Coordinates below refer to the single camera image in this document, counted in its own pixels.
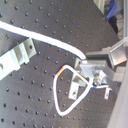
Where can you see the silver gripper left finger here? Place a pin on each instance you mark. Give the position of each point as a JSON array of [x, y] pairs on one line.
[[96, 69]]

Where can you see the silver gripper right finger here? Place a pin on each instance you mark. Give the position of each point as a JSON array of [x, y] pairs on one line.
[[113, 56]]

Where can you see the blue object in background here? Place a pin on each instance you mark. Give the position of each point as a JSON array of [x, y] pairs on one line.
[[111, 9]]

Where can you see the small metal cable clip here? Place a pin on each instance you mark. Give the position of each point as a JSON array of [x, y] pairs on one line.
[[76, 83]]

